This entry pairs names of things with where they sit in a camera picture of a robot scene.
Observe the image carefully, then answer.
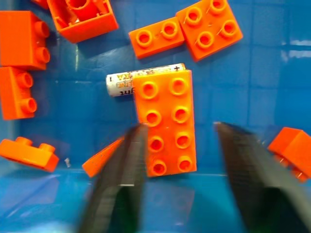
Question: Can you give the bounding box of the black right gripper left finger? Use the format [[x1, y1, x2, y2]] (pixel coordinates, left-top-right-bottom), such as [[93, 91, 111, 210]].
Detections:
[[77, 124, 149, 233]]

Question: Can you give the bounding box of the blue plastic bin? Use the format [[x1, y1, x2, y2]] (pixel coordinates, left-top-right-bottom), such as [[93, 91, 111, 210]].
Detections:
[[0, 0, 311, 233]]

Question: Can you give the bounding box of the white AA battery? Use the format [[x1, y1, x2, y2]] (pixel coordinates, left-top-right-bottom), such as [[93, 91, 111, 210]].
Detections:
[[105, 63, 187, 98]]

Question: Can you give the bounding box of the orange upturned hollow building brick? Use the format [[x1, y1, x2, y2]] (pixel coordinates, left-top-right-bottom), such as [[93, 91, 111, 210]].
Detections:
[[46, 0, 120, 44]]

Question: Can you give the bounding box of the orange four-stud building brick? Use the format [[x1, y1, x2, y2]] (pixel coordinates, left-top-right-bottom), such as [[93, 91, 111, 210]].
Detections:
[[175, 0, 243, 63]]

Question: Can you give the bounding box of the orange flat building brick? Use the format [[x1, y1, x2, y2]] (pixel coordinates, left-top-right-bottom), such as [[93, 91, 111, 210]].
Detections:
[[82, 137, 125, 179]]

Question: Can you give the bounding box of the orange eight-stud building brick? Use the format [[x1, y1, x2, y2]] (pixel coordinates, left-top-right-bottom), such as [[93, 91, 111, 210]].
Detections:
[[132, 69, 197, 178]]

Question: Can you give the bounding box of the orange two-stud building brick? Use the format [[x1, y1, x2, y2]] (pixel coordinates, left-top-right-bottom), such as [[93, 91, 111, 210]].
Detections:
[[0, 10, 51, 71], [0, 67, 38, 121], [128, 16, 187, 60], [0, 136, 60, 173]]

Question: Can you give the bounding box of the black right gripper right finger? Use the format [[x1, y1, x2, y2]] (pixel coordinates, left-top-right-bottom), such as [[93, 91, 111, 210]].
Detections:
[[213, 121, 311, 233]]

